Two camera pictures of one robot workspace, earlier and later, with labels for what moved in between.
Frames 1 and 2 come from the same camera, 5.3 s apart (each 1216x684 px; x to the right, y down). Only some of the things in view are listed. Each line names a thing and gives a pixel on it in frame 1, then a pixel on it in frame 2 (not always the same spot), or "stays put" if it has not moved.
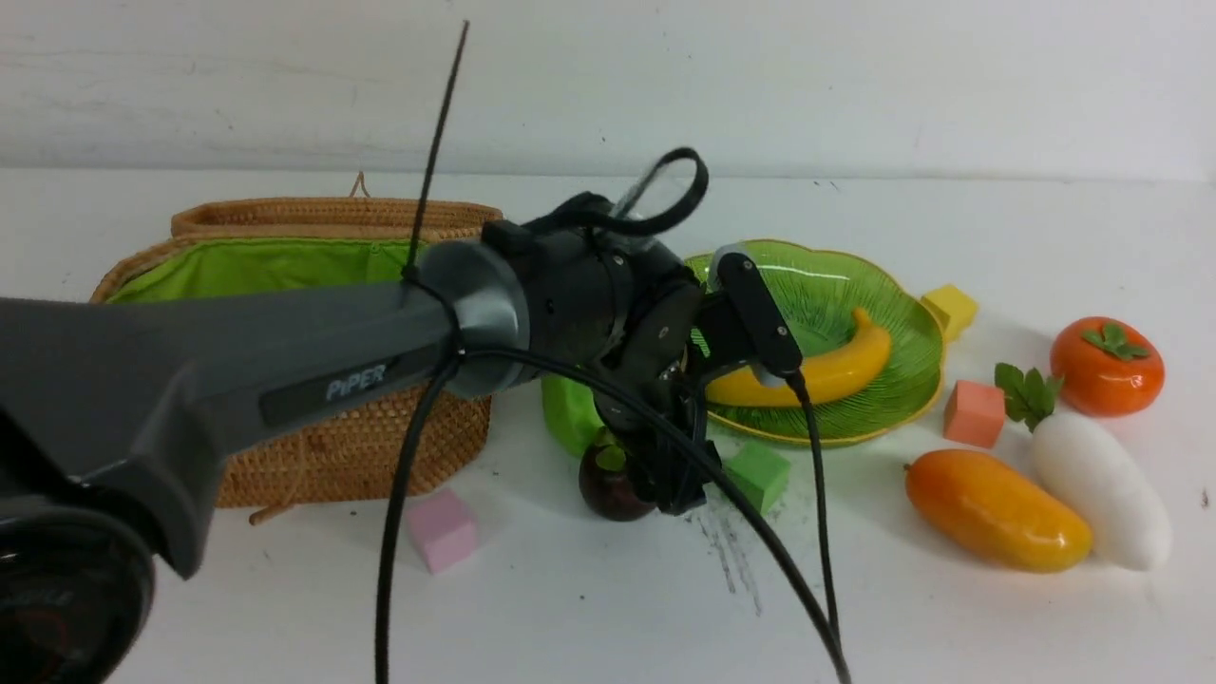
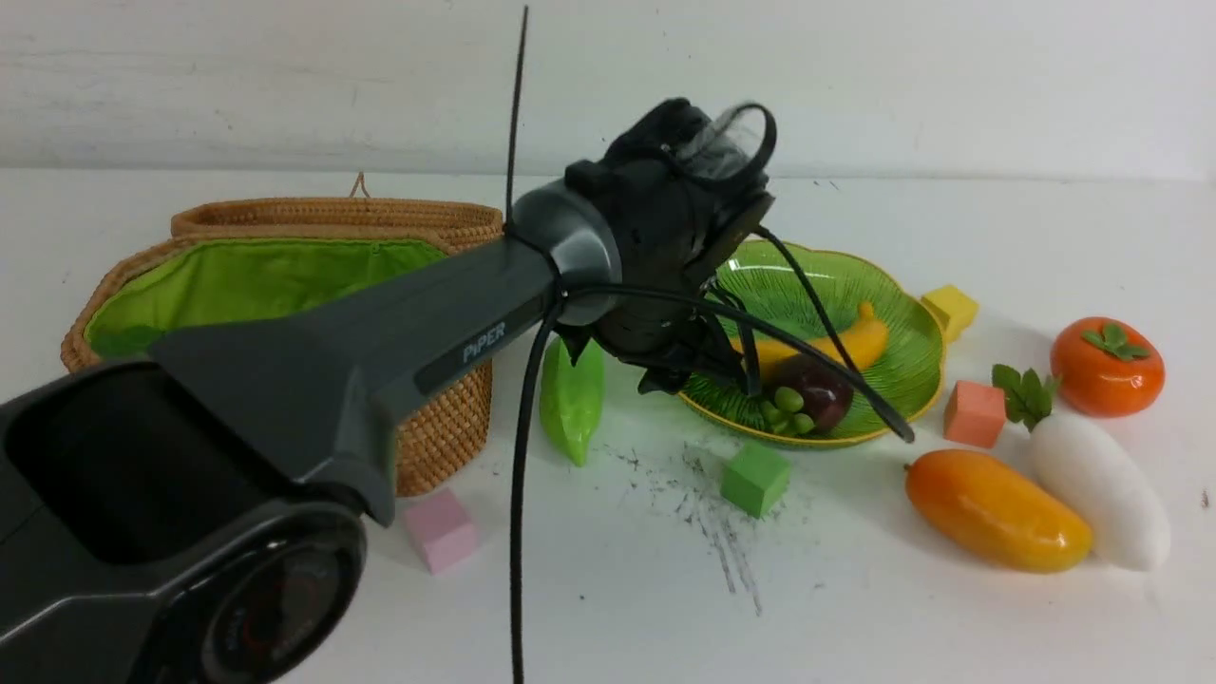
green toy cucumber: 572,413 stays put
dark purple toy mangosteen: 607,485 to 802,392
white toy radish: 1129,522 stays put
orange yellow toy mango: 993,514 stays put
